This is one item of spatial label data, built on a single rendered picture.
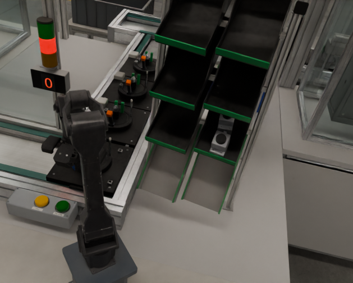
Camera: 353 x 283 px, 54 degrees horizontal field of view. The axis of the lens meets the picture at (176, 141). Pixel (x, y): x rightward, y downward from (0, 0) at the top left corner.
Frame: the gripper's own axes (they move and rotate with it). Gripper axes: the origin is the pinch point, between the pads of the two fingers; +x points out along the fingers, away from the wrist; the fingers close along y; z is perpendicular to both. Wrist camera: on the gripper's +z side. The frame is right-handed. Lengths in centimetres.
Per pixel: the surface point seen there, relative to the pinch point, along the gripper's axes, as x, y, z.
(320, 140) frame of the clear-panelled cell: 21, 92, -72
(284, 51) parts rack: -41, 52, -18
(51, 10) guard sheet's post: -34.6, -18.0, -26.9
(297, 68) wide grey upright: 11, 80, -122
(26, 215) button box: 16.9, -12.3, 12.2
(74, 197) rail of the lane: 12.9, 0.6, 3.5
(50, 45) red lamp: -24.7, -17.5, -23.4
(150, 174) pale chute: 6.0, 22.6, -8.4
